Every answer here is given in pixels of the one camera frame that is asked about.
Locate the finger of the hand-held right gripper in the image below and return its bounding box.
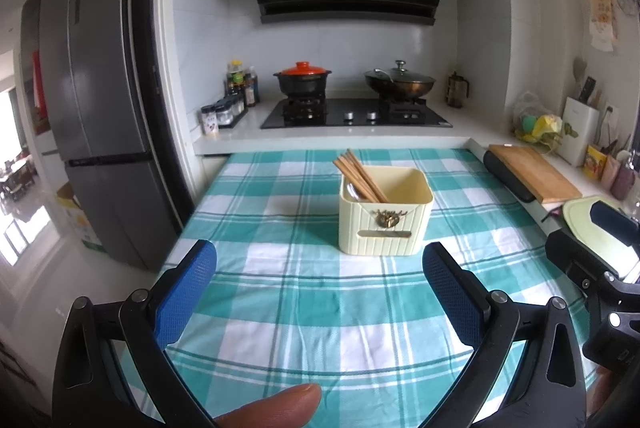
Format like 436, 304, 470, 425
545, 229, 623, 293
589, 201, 640, 251

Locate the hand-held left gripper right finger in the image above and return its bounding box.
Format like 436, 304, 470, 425
422, 242, 586, 428

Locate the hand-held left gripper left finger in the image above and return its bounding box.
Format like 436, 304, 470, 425
52, 239, 218, 428

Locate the cream utensil holder box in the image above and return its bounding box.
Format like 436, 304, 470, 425
338, 166, 434, 256

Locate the bundle of chopsticks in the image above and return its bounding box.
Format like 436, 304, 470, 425
333, 149, 390, 205

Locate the person's left hand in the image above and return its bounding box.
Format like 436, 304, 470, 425
214, 383, 323, 428

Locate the light green cutting board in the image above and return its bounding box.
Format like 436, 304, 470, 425
562, 195, 640, 249

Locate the yellow snack packet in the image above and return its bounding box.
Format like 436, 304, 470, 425
584, 144, 608, 181

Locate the wooden cutting board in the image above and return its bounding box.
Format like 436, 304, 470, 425
487, 144, 583, 205

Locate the white knife block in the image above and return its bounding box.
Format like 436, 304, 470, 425
556, 96, 600, 167

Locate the teal white plaid tablecloth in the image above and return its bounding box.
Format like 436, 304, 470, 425
127, 149, 608, 428

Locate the plastic bag with produce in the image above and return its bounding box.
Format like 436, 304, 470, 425
511, 90, 578, 146

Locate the cardboard box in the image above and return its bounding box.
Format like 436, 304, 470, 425
55, 182, 108, 253

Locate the row of spice jars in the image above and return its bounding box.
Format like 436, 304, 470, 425
201, 95, 247, 136

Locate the glass french press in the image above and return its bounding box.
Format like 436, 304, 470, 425
446, 72, 470, 109

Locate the black gas cooktop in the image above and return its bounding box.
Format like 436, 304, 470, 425
260, 98, 453, 129

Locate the dark sauce bottle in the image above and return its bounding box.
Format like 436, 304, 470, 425
244, 66, 261, 107

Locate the wok with glass lid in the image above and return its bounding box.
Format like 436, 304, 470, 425
363, 60, 436, 101

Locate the yellow-capped oil bottle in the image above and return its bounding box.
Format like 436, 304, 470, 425
227, 60, 245, 96

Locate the grey refrigerator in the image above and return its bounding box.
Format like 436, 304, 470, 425
20, 0, 183, 271

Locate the black pot with red lid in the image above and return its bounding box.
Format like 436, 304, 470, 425
273, 62, 333, 98

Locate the wall calendar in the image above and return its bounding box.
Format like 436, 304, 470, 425
589, 0, 617, 53

